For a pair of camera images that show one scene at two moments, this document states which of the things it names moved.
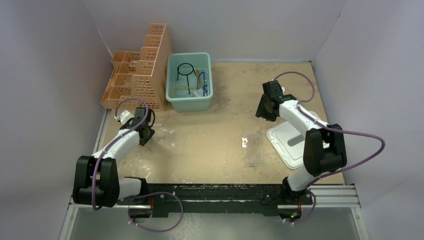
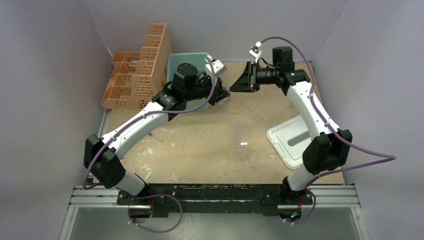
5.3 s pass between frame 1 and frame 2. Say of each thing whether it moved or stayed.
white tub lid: stayed
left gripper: moved
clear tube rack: moved
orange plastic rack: stayed
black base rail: stayed
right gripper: moved
